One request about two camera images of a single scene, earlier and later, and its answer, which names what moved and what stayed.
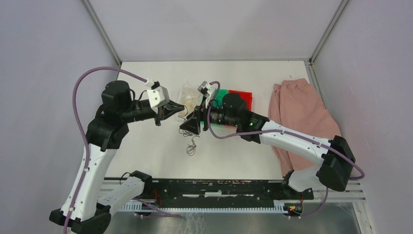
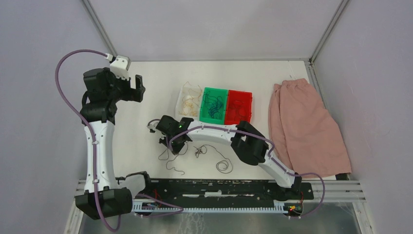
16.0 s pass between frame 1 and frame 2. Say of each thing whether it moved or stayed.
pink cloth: stayed
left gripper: moved
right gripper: moved
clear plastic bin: stayed
